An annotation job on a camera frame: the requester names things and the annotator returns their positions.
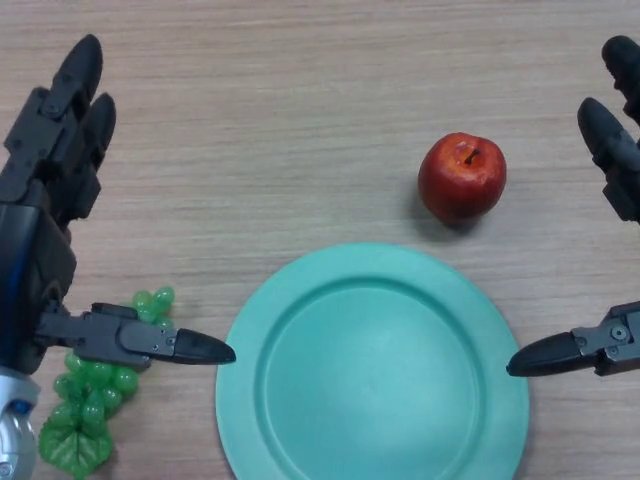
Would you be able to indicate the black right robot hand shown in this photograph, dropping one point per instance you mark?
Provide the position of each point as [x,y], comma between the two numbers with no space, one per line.
[607,135]

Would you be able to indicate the red apple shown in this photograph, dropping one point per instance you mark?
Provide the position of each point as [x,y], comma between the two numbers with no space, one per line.
[462,180]

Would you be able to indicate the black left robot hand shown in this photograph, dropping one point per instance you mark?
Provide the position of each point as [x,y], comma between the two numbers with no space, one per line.
[35,240]

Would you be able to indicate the green round plate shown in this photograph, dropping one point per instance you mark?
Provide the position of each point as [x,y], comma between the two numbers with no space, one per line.
[372,370]

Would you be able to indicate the green plastic grape bunch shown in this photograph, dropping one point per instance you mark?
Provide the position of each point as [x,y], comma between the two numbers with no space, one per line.
[85,410]

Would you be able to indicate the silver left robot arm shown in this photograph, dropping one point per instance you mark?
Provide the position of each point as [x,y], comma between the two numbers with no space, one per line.
[12,435]

